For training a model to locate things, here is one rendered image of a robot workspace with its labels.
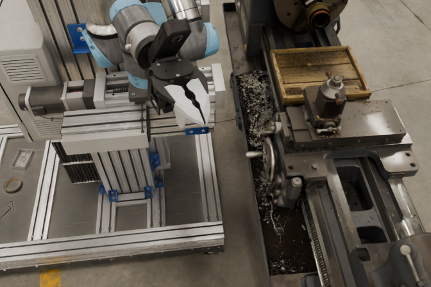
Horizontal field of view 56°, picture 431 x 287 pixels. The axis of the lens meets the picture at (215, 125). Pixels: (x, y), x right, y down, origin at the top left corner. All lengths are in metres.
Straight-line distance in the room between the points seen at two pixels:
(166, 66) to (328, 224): 0.87
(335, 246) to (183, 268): 1.03
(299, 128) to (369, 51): 2.07
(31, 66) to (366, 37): 2.73
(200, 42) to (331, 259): 0.78
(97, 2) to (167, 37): 0.45
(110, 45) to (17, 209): 1.37
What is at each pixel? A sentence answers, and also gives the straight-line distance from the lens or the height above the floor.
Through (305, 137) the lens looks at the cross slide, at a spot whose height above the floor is 0.96.
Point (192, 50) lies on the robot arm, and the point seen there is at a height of 1.48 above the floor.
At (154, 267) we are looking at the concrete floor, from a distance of 2.21.
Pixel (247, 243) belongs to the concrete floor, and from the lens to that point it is 2.24.
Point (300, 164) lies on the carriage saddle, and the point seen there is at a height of 0.91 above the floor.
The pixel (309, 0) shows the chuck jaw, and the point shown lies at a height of 1.13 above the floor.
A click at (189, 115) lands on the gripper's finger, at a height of 1.58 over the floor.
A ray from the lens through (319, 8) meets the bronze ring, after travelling 1.72.
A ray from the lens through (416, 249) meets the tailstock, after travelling 1.09.
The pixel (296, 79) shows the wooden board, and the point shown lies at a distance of 1.73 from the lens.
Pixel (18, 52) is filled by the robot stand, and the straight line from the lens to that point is 1.45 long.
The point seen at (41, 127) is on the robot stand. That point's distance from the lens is 1.70.
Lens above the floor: 2.05
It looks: 50 degrees down
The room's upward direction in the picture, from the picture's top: straight up
